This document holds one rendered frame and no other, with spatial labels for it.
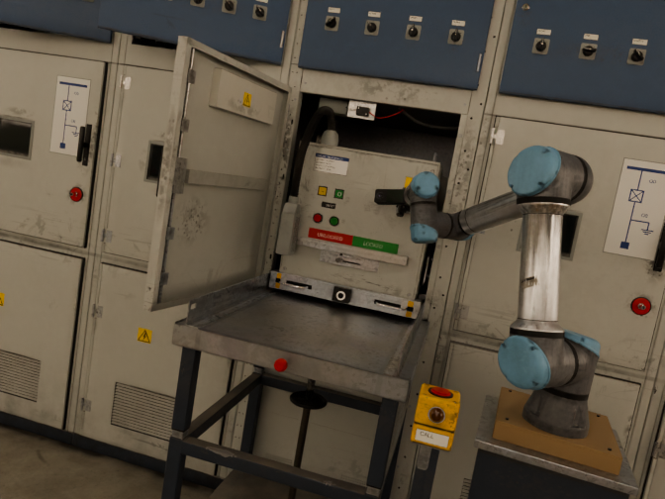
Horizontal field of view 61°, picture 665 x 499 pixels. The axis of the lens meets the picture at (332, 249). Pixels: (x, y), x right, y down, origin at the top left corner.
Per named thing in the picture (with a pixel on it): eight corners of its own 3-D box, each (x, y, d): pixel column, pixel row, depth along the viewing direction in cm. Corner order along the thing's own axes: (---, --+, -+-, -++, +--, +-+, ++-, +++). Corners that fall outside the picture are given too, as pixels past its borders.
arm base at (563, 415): (588, 425, 140) (598, 386, 139) (586, 446, 127) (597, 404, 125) (525, 404, 147) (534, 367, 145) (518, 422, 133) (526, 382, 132)
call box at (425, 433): (450, 453, 109) (460, 404, 108) (409, 443, 111) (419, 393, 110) (451, 437, 117) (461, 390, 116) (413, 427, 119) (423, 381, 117)
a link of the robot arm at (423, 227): (452, 243, 159) (451, 204, 161) (424, 239, 153) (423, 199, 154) (431, 246, 166) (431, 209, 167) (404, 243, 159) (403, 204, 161)
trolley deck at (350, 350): (406, 403, 134) (411, 379, 133) (171, 344, 147) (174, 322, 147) (427, 338, 200) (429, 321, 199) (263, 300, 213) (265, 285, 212)
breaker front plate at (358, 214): (412, 305, 191) (438, 164, 186) (278, 275, 202) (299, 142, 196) (412, 304, 193) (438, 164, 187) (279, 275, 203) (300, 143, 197)
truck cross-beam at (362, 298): (418, 319, 191) (421, 302, 190) (268, 286, 203) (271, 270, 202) (419, 317, 196) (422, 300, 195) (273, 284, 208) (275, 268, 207)
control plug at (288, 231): (288, 255, 190) (296, 204, 188) (274, 253, 191) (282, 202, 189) (295, 253, 197) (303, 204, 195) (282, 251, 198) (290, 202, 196)
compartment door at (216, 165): (132, 306, 158) (167, 35, 149) (247, 282, 216) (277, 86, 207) (151, 312, 155) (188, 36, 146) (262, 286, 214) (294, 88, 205)
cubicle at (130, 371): (217, 498, 218) (313, -118, 191) (62, 449, 233) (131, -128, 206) (312, 387, 350) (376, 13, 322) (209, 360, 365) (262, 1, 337)
